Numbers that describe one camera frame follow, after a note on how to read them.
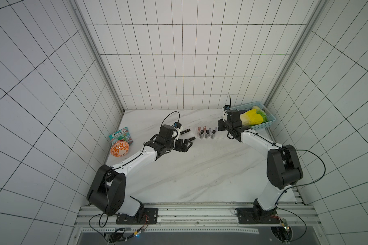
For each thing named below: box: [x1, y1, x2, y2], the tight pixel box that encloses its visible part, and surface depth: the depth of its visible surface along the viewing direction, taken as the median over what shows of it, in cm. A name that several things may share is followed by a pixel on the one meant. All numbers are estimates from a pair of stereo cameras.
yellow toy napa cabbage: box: [239, 108, 264, 127], surface depth 107 cm
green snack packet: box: [108, 126, 134, 145], surface depth 103 cm
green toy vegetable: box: [251, 105, 269, 124], surface depth 109 cm
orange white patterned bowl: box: [109, 140, 130, 158], surface depth 97 cm
